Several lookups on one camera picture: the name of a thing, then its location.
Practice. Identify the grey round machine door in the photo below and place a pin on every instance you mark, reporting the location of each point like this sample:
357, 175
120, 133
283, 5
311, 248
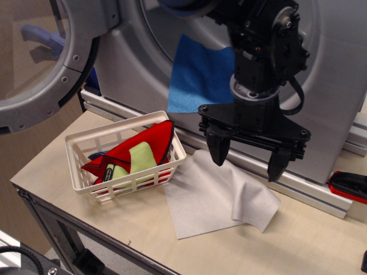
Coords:
35, 84

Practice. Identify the blue felt cloth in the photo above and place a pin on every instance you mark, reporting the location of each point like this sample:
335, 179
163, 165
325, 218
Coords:
199, 76

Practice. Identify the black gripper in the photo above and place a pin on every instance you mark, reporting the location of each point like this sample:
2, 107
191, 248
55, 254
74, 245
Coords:
261, 125

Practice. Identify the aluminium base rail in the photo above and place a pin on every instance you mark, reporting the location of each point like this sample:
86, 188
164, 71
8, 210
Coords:
314, 194

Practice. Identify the red patterned cloth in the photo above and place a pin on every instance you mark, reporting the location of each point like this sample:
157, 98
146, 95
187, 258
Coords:
145, 150

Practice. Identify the grey cloth on table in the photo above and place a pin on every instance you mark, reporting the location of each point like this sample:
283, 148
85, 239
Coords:
204, 197

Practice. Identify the metal table frame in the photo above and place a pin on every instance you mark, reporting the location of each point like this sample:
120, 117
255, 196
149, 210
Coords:
62, 230

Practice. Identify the blue plastic handle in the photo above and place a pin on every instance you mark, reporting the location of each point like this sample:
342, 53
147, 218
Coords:
53, 41

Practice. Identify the red black clamp tool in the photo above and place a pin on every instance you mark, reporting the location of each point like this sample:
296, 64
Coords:
348, 185

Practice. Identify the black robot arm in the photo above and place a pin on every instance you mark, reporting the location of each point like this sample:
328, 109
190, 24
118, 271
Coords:
268, 50

